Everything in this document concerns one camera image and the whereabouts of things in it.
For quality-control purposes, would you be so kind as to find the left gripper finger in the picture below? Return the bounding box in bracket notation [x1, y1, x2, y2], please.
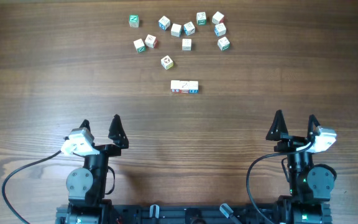
[80, 119, 91, 132]
[108, 114, 129, 149]

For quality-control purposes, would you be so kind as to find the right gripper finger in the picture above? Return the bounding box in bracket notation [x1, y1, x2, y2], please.
[307, 114, 320, 139]
[265, 110, 289, 141]

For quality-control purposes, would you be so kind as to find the wooden block red U side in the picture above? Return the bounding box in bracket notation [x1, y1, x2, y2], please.
[170, 80, 181, 93]

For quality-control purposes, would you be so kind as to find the wooden block red pattern top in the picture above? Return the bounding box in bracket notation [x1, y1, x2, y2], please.
[180, 80, 190, 93]

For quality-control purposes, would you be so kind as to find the wooden block blue H side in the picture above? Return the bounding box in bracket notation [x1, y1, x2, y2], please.
[189, 81, 199, 93]

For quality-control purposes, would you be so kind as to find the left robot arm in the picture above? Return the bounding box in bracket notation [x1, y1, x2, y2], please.
[55, 114, 129, 224]

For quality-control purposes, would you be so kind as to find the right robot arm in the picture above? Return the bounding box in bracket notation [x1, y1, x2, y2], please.
[266, 110, 337, 224]

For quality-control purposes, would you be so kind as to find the wooden block yellow side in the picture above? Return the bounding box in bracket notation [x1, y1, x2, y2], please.
[161, 55, 174, 70]

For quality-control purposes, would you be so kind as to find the wooden block green side left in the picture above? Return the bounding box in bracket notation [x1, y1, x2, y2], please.
[134, 39, 145, 53]

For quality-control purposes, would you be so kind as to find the wooden block shell top red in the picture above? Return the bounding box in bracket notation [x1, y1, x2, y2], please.
[145, 34, 157, 49]

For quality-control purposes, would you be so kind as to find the wooden block green side right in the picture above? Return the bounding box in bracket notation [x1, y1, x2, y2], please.
[218, 37, 230, 51]

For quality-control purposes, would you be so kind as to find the wooden block M top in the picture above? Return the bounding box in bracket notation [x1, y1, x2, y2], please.
[182, 39, 192, 51]

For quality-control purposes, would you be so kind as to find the wooden block green Z top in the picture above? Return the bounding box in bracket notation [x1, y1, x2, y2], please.
[129, 14, 140, 28]

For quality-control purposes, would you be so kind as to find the wooden block blue P side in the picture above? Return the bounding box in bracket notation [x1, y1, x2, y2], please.
[214, 23, 227, 37]

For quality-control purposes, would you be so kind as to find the plain white wooden block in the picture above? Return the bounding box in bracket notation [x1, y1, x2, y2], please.
[171, 24, 181, 37]

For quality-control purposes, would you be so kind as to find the wooden block blue X side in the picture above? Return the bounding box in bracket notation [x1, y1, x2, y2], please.
[183, 21, 195, 35]

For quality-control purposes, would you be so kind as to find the wooden block green Z side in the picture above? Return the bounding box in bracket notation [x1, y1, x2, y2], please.
[196, 12, 207, 25]

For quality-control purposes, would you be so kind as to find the right black cable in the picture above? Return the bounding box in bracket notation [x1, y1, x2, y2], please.
[246, 141, 315, 224]

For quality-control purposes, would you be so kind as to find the black cable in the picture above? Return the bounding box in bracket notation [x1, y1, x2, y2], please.
[1, 150, 63, 224]
[246, 141, 315, 224]

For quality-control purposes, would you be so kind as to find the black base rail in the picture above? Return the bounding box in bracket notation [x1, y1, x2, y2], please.
[55, 203, 333, 224]

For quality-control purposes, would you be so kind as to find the left black cable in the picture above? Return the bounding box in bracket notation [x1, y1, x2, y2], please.
[1, 150, 63, 224]

